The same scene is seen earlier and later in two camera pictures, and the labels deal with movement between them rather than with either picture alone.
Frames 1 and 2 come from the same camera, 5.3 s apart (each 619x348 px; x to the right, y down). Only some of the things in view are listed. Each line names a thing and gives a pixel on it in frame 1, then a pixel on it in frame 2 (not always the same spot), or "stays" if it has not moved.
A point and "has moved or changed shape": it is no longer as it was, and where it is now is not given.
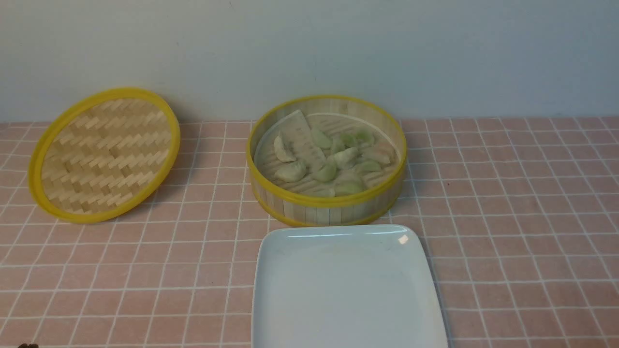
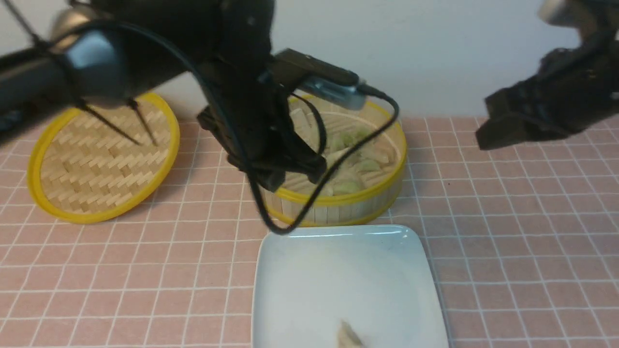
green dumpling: [290, 172] has moved or changed shape
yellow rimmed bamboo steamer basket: [326, 161] stays
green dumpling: [369, 165] stays
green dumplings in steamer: [325, 153] stays
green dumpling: [346, 159] to [341, 140]
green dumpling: [347, 187] stays
